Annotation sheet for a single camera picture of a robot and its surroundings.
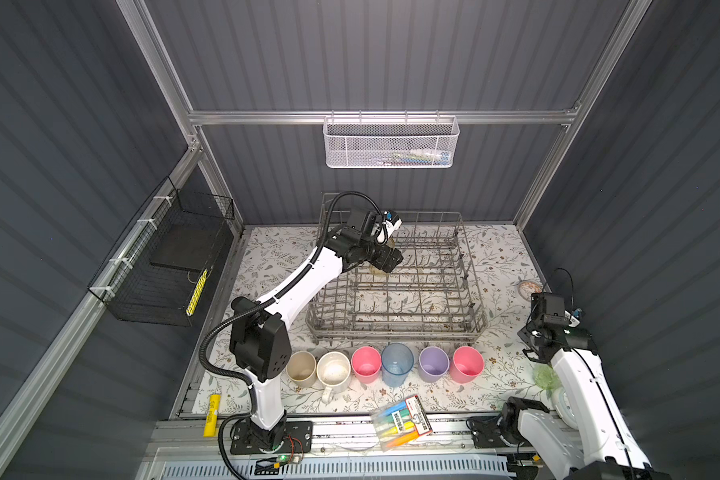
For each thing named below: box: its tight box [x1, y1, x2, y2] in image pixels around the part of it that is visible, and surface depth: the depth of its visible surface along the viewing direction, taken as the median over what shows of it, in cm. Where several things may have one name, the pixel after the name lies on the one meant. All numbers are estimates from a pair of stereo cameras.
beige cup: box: [286, 350, 317, 387], surface depth 79 cm
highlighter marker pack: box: [371, 395, 433, 451], surface depth 76 cm
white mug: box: [316, 351, 351, 404], surface depth 80 cm
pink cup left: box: [351, 346, 382, 384], surface depth 79 cm
